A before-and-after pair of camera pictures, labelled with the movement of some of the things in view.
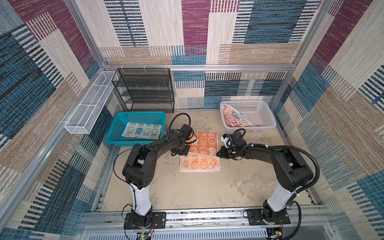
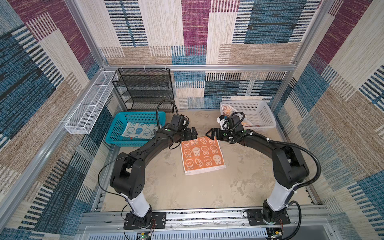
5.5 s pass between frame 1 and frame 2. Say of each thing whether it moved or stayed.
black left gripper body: moved
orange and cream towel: stayed
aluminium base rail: stayed
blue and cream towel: stayed
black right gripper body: moved
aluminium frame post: stayed
